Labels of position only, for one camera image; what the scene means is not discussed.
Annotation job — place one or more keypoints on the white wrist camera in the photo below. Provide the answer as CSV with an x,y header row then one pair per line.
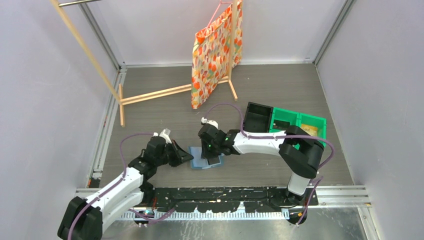
x,y
209,122
165,134

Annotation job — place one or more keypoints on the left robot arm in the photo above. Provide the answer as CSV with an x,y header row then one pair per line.
x,y
88,218

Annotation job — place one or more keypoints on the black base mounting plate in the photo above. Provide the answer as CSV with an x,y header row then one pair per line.
x,y
254,199

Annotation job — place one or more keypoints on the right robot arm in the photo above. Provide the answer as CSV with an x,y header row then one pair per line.
x,y
299,150

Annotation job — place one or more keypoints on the black plastic bin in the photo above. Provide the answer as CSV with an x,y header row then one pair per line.
x,y
257,118

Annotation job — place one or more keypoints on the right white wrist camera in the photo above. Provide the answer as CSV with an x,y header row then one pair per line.
x,y
209,122

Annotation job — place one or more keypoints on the floral orange fabric bag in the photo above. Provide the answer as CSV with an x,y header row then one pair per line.
x,y
216,49

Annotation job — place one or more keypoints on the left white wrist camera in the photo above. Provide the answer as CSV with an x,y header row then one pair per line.
x,y
165,134

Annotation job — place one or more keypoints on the gold card in bin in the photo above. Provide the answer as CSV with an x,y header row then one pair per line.
x,y
310,129

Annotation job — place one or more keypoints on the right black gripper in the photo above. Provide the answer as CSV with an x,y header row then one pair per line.
x,y
206,153

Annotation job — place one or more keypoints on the green plastic bin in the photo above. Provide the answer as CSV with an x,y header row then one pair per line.
x,y
282,118

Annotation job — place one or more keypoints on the dark credit card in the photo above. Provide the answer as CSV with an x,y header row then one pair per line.
x,y
214,162

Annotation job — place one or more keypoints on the blue leather card holder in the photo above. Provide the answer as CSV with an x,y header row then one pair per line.
x,y
198,162

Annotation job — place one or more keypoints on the pink clothes hanger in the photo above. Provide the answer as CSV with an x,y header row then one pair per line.
x,y
220,8

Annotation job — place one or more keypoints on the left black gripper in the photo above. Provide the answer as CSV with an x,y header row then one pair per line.
x,y
179,160

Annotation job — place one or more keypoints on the wooden clothes rack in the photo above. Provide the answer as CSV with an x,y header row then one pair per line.
x,y
117,92

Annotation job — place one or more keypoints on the aluminium frame rail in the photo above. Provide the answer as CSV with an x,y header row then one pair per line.
x,y
341,196

